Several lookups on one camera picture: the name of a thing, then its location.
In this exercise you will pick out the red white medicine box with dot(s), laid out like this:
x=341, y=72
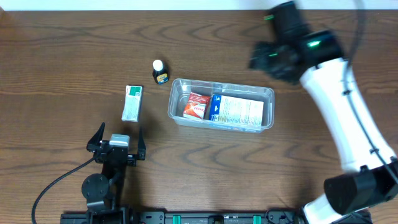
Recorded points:
x=196, y=106

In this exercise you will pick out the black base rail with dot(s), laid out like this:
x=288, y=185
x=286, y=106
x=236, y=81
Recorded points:
x=126, y=215

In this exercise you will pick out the dark syrup bottle white cap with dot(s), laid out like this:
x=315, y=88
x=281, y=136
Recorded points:
x=160, y=72

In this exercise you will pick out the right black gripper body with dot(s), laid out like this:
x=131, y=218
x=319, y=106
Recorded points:
x=259, y=58

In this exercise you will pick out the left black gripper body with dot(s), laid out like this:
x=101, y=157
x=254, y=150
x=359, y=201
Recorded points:
x=116, y=152

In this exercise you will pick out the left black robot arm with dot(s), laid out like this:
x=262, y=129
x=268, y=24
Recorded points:
x=103, y=191

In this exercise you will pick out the clear plastic container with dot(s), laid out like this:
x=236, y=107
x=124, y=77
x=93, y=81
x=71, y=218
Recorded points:
x=182, y=88

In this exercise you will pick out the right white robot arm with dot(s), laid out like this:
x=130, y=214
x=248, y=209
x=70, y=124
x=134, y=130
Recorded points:
x=316, y=61

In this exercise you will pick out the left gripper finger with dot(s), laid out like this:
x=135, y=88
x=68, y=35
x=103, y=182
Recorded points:
x=141, y=146
x=94, y=144

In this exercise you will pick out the blue white medicine box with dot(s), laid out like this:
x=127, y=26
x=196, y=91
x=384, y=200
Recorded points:
x=236, y=111

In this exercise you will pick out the green white medicine box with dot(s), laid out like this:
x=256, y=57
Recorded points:
x=132, y=104

